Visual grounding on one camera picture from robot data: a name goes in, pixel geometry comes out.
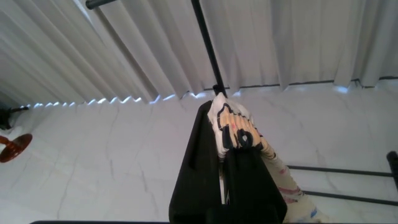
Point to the cream printed garment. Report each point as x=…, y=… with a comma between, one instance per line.
x=233, y=124

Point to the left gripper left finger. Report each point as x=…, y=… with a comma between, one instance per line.
x=196, y=186

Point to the black clothes rack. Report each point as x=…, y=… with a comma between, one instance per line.
x=206, y=46

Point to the brown round stand base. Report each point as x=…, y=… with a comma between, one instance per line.
x=15, y=149

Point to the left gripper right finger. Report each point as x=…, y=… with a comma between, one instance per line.
x=248, y=186

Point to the white curtain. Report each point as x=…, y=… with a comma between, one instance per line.
x=280, y=37

